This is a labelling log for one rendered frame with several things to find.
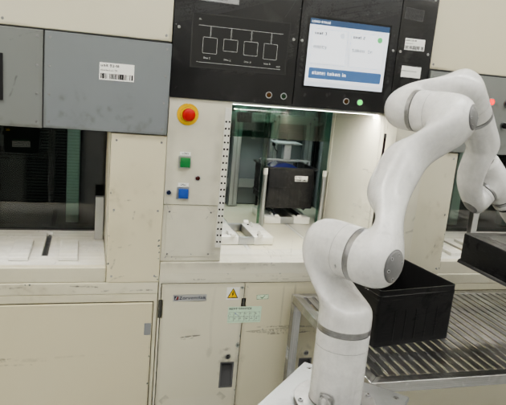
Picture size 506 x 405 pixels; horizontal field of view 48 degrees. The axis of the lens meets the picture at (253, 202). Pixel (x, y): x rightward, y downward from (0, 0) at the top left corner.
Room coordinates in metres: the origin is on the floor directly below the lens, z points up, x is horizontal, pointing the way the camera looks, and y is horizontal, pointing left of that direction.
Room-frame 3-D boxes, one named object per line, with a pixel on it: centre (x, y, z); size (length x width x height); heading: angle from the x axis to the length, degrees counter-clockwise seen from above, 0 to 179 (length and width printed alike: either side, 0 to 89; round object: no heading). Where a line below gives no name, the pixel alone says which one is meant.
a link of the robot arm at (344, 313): (1.23, -0.21, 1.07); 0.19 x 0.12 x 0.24; 44
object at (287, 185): (2.55, -0.13, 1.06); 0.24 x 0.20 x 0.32; 107
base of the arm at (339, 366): (1.21, -0.23, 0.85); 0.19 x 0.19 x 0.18
